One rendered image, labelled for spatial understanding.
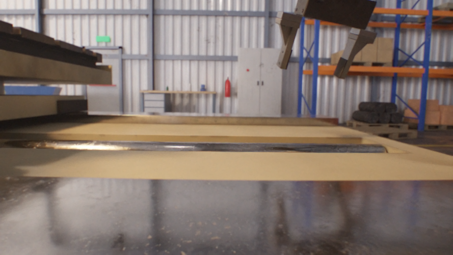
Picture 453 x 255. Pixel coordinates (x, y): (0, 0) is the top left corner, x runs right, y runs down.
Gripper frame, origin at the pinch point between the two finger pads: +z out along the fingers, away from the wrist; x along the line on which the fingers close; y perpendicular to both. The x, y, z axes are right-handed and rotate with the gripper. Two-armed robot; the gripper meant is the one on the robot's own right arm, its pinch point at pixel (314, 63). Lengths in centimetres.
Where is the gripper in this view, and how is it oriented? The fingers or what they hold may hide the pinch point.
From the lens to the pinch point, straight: 51.0
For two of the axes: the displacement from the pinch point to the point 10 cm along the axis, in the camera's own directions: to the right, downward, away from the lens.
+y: 0.9, 4.7, -8.8
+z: -1.8, 8.7, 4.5
